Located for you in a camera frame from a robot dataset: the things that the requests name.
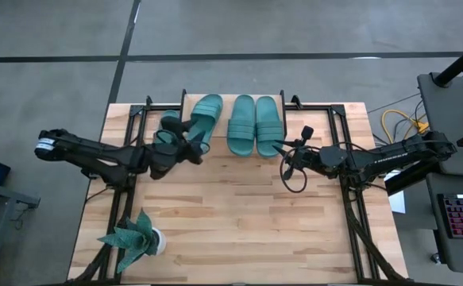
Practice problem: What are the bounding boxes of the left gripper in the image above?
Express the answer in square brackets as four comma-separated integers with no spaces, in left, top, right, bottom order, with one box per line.
[148,116,207,180]

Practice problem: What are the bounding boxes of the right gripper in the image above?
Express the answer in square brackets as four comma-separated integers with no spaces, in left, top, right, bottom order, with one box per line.
[271,138,325,171]

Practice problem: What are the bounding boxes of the teal rubber slide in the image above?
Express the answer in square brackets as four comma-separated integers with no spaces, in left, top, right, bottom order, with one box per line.
[153,110,181,146]
[226,94,257,158]
[185,94,224,155]
[254,95,285,159]

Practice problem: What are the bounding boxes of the wooden shelf black metal legs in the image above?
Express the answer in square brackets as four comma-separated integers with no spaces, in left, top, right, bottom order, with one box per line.
[179,89,287,140]

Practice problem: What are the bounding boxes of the green plant white pot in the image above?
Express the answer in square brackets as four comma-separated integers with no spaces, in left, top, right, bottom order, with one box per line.
[97,208,168,274]

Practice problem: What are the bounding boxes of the white paper sheet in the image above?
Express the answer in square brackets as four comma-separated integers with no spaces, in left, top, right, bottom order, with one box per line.
[385,170,407,215]

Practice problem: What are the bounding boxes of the grey computer desk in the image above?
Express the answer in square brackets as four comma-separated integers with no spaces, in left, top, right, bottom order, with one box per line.
[416,72,463,275]

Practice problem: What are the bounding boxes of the black monitor pole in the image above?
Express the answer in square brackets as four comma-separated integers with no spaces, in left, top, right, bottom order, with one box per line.
[433,35,463,87]

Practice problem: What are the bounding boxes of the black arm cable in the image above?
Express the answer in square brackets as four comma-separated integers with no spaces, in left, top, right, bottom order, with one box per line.
[278,153,309,195]

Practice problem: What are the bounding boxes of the yellow cable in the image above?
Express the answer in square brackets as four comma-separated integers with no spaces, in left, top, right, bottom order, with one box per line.
[380,109,430,144]

